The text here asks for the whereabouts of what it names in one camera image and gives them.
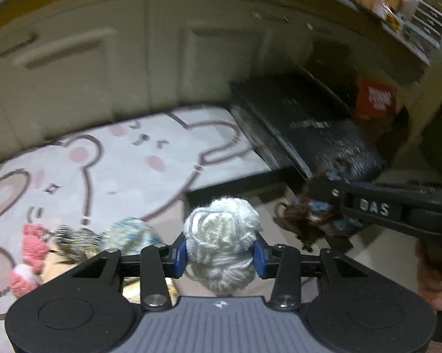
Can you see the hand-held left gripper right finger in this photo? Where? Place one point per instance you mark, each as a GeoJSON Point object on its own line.
{"type": "Point", "coordinates": [260, 264]}

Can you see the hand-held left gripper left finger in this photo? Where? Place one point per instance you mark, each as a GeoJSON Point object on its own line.
{"type": "Point", "coordinates": [179, 261]}

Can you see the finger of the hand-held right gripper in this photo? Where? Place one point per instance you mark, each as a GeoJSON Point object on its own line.
{"type": "Point", "coordinates": [327, 191]}
{"type": "Point", "coordinates": [348, 217]}

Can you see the white yarn ball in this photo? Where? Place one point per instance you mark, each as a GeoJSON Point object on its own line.
{"type": "Point", "coordinates": [221, 235]}

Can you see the blue floral satin pouch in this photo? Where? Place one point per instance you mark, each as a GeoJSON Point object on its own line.
{"type": "Point", "coordinates": [132, 233]}

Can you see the pink crochet toy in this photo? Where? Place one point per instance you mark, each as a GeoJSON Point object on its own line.
{"type": "Point", "coordinates": [33, 246]}

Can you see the person's right hand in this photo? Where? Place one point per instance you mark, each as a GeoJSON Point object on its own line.
{"type": "Point", "coordinates": [432, 275]}

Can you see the red beer carton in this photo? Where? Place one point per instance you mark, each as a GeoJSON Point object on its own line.
{"type": "Point", "coordinates": [375, 99]}

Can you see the bear printed mat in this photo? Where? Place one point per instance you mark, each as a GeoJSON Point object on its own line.
{"type": "Point", "coordinates": [114, 176]}

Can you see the yellow snack packet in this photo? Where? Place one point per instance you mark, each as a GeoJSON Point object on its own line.
{"type": "Point", "coordinates": [392, 16]}

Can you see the grey drawer organizer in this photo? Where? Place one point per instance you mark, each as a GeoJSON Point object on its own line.
{"type": "Point", "coordinates": [432, 14]}

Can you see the cream cabinet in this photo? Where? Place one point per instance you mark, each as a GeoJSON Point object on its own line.
{"type": "Point", "coordinates": [132, 62]}

